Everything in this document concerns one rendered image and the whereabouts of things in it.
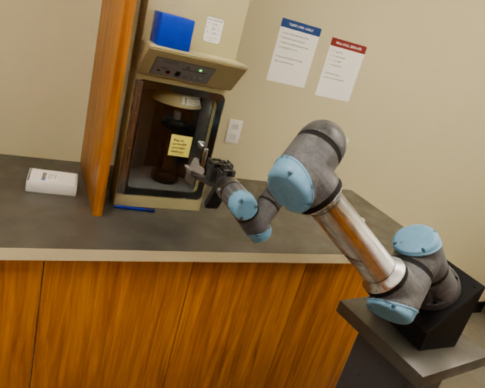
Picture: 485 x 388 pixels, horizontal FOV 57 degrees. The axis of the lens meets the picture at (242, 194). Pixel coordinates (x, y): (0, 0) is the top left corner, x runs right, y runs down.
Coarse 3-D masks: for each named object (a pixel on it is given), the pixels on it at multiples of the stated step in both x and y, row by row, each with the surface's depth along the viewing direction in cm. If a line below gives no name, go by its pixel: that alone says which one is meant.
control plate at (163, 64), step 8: (160, 64) 136; (168, 64) 137; (176, 64) 137; (184, 64) 137; (192, 64) 138; (152, 72) 140; (160, 72) 140; (184, 72) 141; (192, 72) 142; (200, 72) 142; (208, 72) 142; (192, 80) 146; (200, 80) 146; (208, 80) 146
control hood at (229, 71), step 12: (144, 48) 134; (156, 48) 130; (168, 48) 131; (144, 60) 134; (180, 60) 136; (192, 60) 136; (204, 60) 137; (216, 60) 138; (228, 60) 144; (144, 72) 140; (216, 72) 143; (228, 72) 144; (240, 72) 144; (204, 84) 148; (216, 84) 149; (228, 84) 150
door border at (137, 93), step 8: (136, 88) 142; (136, 96) 143; (136, 104) 144; (136, 112) 146; (136, 120) 147; (128, 136) 148; (128, 144) 149; (128, 152) 150; (128, 160) 151; (128, 168) 152; (120, 184) 154; (120, 192) 155
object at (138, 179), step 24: (144, 96) 144; (168, 96) 147; (192, 96) 150; (216, 96) 154; (144, 120) 148; (168, 120) 151; (192, 120) 154; (216, 120) 157; (144, 144) 151; (168, 144) 154; (192, 144) 158; (144, 168) 155; (168, 168) 158; (144, 192) 158; (168, 192) 162; (192, 192) 166
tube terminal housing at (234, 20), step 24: (144, 0) 139; (168, 0) 136; (192, 0) 139; (216, 0) 142; (240, 0) 144; (144, 24) 136; (240, 24) 148; (192, 48) 145; (216, 48) 148; (120, 144) 155; (120, 168) 153
